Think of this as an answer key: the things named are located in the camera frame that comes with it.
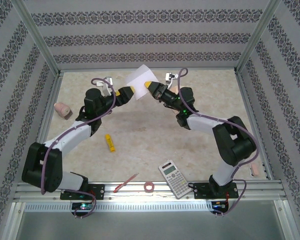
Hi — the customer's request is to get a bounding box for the aluminium back frame rail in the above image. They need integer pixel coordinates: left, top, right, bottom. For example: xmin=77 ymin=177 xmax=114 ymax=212
xmin=59 ymin=66 xmax=237 ymax=73

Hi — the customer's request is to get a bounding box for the pink pencil sharpener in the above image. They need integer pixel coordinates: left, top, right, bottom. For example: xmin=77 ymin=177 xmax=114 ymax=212
xmin=53 ymin=101 xmax=73 ymax=120

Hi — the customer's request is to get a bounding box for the pink tape roll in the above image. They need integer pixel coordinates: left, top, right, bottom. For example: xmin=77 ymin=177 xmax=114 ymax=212
xmin=143 ymin=181 xmax=155 ymax=193

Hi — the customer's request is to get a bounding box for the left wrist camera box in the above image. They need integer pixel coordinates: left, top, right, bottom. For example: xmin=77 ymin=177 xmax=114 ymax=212
xmin=94 ymin=76 xmax=114 ymax=97

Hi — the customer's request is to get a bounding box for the white scientific calculator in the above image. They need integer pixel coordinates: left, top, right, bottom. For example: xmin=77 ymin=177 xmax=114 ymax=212
xmin=158 ymin=159 xmax=193 ymax=200

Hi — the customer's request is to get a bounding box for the yellow glue stick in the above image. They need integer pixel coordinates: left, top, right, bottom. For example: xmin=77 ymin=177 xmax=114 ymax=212
xmin=104 ymin=134 xmax=117 ymax=153

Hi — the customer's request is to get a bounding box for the aluminium corner post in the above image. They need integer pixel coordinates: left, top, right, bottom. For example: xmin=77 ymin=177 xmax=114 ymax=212
xmin=234 ymin=0 xmax=283 ymax=74
xmin=11 ymin=0 xmax=63 ymax=76

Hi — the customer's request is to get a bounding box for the grey metal lower panel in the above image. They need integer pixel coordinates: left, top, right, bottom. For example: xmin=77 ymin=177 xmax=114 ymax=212
xmin=14 ymin=212 xmax=288 ymax=240

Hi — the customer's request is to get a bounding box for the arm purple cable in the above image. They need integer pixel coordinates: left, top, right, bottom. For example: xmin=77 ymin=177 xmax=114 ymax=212
xmin=177 ymin=67 xmax=258 ymax=218
xmin=40 ymin=76 xmax=116 ymax=220

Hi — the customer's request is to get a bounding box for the left aluminium corner post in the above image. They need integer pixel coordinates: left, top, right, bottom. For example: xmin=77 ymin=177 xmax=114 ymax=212
xmin=11 ymin=0 xmax=63 ymax=76

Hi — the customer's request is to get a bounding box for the red pen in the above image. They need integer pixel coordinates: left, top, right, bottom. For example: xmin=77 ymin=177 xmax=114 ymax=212
xmin=113 ymin=172 xmax=140 ymax=193

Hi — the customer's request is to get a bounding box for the left aluminium side rail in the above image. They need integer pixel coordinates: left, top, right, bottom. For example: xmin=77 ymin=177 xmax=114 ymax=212
xmin=26 ymin=71 xmax=64 ymax=183

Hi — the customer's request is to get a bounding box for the right aluminium corner post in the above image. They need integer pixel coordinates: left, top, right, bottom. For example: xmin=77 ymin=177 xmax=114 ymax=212
xmin=234 ymin=0 xmax=283 ymax=74

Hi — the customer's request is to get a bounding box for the aluminium side rail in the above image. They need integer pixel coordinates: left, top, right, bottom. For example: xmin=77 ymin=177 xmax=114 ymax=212
xmin=234 ymin=71 xmax=275 ymax=180
xmin=26 ymin=71 xmax=64 ymax=183

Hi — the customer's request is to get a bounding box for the paper letter with red border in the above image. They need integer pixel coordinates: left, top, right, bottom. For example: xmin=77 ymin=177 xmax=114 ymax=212
xmin=124 ymin=64 xmax=158 ymax=101

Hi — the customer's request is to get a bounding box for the pink eraser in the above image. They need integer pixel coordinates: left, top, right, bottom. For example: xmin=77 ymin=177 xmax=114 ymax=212
xmin=249 ymin=163 xmax=261 ymax=177

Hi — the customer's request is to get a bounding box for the aluminium front frame rail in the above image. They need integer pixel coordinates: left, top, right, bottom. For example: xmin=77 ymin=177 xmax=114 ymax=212
xmin=13 ymin=181 xmax=287 ymax=201

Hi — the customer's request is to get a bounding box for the right aluminium side rail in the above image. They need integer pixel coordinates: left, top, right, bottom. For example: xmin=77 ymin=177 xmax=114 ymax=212
xmin=234 ymin=71 xmax=275 ymax=180

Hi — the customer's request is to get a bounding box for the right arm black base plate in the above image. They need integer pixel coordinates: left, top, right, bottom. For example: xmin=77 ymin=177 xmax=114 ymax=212
xmin=193 ymin=181 xmax=240 ymax=200

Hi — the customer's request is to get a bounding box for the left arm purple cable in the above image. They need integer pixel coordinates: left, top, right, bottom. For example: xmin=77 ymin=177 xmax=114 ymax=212
xmin=40 ymin=76 xmax=116 ymax=220

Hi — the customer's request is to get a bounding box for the aluminium frame rail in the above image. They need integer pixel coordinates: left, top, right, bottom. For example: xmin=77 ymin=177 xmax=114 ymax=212
xmin=13 ymin=181 xmax=287 ymax=201
xmin=59 ymin=66 xmax=237 ymax=73

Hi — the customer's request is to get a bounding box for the slotted white cable duct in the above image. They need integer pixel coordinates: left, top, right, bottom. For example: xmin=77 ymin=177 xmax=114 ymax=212
xmin=23 ymin=201 xmax=213 ymax=212

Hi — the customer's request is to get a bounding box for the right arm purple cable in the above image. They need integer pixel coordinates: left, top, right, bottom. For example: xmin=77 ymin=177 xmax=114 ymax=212
xmin=177 ymin=67 xmax=258 ymax=218

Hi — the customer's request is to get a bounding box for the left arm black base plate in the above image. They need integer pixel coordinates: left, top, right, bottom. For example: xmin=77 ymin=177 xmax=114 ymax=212
xmin=59 ymin=183 xmax=106 ymax=201

